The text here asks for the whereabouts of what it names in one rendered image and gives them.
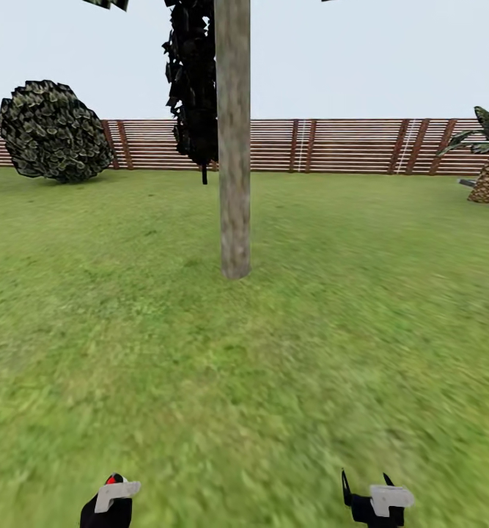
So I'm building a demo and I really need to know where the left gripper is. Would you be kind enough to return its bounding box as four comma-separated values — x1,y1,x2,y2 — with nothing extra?
80,497,133,528

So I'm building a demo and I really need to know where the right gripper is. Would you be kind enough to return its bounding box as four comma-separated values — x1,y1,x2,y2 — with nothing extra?
343,474,405,528

